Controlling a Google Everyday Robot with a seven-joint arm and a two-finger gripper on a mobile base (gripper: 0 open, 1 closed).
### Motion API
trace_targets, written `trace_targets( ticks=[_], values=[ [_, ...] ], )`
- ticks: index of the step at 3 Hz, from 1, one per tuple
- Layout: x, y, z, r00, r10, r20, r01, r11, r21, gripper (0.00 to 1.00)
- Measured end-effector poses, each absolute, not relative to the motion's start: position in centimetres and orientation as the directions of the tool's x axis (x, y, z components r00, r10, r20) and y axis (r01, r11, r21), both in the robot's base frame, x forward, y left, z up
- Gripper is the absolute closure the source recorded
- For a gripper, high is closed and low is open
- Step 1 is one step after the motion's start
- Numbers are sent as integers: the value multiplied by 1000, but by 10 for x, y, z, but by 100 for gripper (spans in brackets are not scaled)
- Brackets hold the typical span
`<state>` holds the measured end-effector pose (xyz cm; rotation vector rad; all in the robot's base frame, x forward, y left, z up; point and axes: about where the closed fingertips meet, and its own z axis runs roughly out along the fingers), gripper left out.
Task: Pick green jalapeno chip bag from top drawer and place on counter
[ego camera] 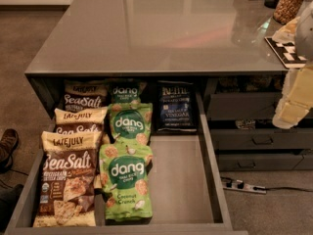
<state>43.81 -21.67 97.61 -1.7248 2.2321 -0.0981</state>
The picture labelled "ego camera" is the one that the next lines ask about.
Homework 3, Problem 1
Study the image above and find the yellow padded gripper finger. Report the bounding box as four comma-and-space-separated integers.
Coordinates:
272, 16, 313, 130

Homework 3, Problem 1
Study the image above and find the dark blue Kettle chip bag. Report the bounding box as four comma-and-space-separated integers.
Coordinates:
157, 80, 196, 132

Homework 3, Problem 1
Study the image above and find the green dang bag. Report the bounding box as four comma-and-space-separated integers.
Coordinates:
99, 142, 153, 221
110, 80, 147, 104
109, 103, 153, 145

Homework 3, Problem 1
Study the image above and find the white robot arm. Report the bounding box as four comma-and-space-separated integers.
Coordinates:
272, 2, 313, 129

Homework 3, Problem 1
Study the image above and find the upper grey right drawer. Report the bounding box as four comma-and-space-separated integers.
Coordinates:
206, 92, 282, 120

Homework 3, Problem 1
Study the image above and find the lower grey drawer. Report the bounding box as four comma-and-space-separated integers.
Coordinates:
217, 154, 313, 171

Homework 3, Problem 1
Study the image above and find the open grey top drawer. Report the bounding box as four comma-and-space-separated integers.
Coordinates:
5, 95, 248, 235

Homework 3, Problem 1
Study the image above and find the middle brown Sea Salt bag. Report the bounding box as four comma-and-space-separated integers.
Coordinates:
55, 107, 111, 144

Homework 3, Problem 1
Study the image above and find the brown sea salt bag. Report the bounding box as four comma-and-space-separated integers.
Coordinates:
55, 107, 111, 144
64, 80, 108, 113
33, 131, 102, 227

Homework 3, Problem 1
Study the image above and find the back brown Sea Salt bag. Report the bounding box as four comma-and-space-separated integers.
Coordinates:
64, 80, 108, 113

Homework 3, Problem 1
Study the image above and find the front brown Sea Salt bag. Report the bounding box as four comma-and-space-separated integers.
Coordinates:
33, 131, 102, 227

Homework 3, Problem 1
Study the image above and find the black white marker tag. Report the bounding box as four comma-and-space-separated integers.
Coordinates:
265, 37, 306, 69

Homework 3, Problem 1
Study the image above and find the jar of granola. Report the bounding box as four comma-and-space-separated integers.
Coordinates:
273, 0, 304, 24

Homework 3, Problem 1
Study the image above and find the white power strip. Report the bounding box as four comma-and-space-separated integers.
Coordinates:
222, 180, 267, 194

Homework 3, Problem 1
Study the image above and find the brown shoe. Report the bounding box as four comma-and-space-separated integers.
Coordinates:
0, 129, 19, 164

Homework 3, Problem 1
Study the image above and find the dark trouser leg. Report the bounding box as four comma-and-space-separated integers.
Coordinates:
0, 184, 23, 232

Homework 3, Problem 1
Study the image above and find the grey drawer with handle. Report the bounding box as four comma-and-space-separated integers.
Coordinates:
210, 128, 313, 150

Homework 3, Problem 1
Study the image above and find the black power cable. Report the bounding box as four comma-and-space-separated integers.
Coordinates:
260, 186, 313, 193

